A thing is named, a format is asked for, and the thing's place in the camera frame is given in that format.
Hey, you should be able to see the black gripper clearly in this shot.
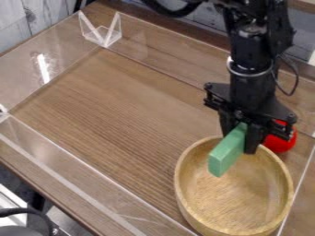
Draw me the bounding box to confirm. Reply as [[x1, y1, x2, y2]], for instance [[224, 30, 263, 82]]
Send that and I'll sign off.
[[204, 57, 296, 154]]

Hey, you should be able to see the green rectangular block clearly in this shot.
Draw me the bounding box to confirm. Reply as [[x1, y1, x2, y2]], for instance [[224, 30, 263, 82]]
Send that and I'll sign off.
[[208, 123, 247, 177]]

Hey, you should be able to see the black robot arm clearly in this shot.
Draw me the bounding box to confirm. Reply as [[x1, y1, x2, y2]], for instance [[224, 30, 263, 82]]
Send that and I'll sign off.
[[141, 0, 296, 154]]

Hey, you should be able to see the wooden bowl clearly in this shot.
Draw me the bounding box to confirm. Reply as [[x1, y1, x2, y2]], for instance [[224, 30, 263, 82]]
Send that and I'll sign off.
[[173, 136, 294, 236]]

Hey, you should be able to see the red plush strawberry toy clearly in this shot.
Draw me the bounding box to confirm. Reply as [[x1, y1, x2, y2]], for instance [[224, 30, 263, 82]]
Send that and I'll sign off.
[[262, 128, 298, 153]]

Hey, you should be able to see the black device with screw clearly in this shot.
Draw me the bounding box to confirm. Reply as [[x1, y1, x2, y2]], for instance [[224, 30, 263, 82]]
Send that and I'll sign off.
[[0, 216, 64, 236]]

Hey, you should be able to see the black cable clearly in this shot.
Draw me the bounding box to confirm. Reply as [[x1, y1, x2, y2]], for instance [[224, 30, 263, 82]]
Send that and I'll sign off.
[[272, 52, 300, 97]]

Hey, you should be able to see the clear acrylic corner bracket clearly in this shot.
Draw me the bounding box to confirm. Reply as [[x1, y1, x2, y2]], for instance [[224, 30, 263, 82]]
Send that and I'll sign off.
[[77, 11, 121, 48]]

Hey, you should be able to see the clear acrylic tray wall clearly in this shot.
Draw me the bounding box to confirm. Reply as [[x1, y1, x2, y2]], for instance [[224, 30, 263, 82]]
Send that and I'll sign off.
[[0, 105, 197, 236]]

